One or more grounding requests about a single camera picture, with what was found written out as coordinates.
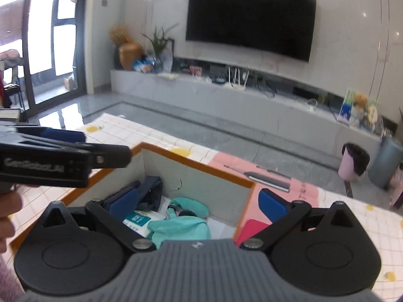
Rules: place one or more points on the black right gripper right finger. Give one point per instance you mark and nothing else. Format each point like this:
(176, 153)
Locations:
(284, 217)

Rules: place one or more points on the pink trash bin black liner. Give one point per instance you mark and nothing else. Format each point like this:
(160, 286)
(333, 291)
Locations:
(354, 162)

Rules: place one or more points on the red cardboard box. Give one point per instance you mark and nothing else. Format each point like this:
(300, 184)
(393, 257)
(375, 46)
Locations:
(251, 228)

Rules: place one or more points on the wall mounted black television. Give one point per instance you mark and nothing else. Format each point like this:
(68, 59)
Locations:
(285, 27)

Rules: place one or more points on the orange rimmed storage box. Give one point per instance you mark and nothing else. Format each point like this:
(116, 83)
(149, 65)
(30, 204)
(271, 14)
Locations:
(226, 195)

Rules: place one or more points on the brown round vase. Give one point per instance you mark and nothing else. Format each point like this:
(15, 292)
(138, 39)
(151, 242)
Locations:
(128, 53)

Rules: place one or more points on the small pink heater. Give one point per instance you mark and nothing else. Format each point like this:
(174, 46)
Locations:
(397, 188)

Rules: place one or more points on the white wifi router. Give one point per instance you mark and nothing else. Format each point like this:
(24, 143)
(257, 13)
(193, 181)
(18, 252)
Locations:
(237, 78)

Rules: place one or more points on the green plant in glass vase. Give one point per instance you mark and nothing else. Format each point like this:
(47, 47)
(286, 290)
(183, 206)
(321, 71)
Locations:
(163, 49)

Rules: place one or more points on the dark navy cloth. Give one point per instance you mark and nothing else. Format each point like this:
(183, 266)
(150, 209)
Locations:
(143, 196)

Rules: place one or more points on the grey blue cylindrical bin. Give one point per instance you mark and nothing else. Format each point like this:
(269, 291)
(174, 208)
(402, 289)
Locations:
(386, 162)

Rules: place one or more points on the person's left hand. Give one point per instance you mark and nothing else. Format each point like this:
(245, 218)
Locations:
(11, 203)

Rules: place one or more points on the grey tv console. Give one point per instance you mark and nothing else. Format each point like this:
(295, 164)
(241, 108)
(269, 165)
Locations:
(285, 124)

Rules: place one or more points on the white tissue packet teal label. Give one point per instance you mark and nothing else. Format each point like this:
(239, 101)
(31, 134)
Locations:
(138, 221)

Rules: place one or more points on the colourful toy pile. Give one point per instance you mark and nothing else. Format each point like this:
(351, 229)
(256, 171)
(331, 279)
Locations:
(359, 111)

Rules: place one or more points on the teal plush doll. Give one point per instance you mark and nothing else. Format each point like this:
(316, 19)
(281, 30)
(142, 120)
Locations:
(186, 220)

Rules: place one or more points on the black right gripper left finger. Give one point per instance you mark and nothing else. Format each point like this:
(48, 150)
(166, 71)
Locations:
(108, 214)

